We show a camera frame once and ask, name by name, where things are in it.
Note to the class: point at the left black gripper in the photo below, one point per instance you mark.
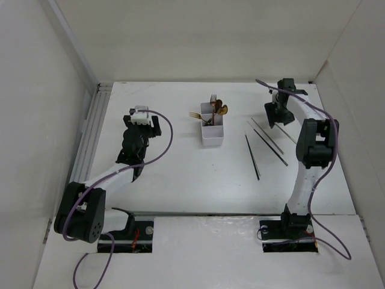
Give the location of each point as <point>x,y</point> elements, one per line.
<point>153,130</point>

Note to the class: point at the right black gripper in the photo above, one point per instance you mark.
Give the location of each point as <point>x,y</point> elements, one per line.
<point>270,108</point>

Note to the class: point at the dark grey chopstick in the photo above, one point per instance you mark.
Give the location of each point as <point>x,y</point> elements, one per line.
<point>253,159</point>
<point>273,150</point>

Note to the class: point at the silver chopstick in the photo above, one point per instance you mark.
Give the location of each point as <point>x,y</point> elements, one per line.
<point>285,133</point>
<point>272,141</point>

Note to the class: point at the gold spoon green handle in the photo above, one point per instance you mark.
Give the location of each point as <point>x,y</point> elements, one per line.
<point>221,111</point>

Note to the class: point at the gold fork green handle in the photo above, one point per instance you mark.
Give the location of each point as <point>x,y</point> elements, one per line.
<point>199,117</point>

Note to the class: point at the rose gold small fork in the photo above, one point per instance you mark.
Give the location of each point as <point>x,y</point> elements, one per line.
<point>213,101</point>

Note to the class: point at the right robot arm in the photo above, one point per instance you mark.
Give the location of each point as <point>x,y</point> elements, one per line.
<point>315,149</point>

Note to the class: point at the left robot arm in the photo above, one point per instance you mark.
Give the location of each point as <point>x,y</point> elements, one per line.
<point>82,214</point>

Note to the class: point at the white three-compartment utensil holder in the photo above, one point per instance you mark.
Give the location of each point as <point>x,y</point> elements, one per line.
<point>212,134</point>

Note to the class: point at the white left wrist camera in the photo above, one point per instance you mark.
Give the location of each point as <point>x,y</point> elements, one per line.
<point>140,115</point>

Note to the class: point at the aluminium frame rail left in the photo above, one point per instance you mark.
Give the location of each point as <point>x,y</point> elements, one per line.
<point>89,133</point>

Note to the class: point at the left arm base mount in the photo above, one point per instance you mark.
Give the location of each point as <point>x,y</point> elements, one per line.
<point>126,232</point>

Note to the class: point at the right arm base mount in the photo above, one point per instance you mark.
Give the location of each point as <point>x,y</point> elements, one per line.
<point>277,239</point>

